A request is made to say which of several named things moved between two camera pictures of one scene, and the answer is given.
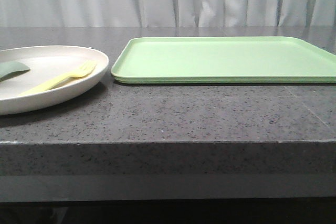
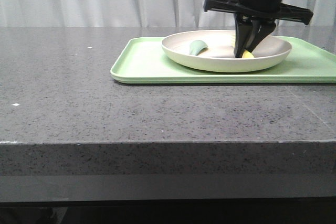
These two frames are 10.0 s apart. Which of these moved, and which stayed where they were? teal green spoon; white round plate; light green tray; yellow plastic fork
Moved: yellow plastic fork; teal green spoon; white round plate
Stayed: light green tray
